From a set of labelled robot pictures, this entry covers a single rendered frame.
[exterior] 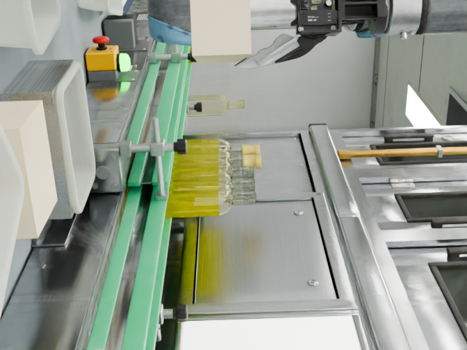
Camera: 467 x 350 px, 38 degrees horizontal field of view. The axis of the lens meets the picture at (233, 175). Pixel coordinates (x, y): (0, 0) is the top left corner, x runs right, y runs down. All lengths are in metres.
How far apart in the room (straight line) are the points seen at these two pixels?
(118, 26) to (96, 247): 0.89
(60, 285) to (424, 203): 1.01
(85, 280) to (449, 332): 0.68
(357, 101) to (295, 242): 6.31
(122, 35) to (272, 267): 0.83
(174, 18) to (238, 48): 0.45
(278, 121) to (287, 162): 5.79
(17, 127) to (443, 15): 0.57
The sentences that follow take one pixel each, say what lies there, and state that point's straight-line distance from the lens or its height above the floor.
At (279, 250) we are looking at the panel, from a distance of 1.46.
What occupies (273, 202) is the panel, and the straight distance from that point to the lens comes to 1.65.
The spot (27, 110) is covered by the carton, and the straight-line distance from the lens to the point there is 0.98.
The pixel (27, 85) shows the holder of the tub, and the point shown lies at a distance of 1.10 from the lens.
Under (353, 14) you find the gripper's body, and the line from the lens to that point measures 0.92.
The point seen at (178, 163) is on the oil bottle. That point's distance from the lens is 1.50.
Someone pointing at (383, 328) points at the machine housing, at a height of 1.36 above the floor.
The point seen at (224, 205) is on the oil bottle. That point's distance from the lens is 1.38.
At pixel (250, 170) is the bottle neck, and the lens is 1.49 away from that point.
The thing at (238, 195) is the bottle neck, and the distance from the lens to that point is 1.39.
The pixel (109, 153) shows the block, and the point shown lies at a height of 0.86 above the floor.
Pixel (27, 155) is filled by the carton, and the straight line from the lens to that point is 0.93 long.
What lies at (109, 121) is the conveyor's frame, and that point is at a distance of 1.42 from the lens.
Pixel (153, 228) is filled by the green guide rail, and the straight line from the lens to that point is 1.23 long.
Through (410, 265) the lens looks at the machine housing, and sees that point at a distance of 1.52.
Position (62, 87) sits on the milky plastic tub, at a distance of 1.07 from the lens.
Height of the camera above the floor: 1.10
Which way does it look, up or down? level
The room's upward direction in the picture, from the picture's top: 88 degrees clockwise
